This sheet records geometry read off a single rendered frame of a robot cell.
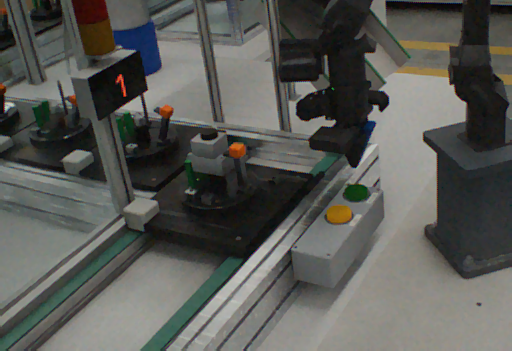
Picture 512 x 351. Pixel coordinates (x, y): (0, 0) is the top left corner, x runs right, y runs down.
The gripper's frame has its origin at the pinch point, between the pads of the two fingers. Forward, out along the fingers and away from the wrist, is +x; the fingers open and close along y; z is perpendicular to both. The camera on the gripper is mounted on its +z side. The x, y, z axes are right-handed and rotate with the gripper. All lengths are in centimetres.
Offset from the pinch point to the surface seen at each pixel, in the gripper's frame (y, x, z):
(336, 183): -2.5, 8.9, 4.9
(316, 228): 11.2, 8.9, 2.0
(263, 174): 0.2, 7.9, 18.0
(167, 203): 14.4, 7.8, 29.2
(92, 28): 19.4, -25.5, 31.7
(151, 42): -62, 9, 94
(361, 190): 0.1, 7.7, -1.0
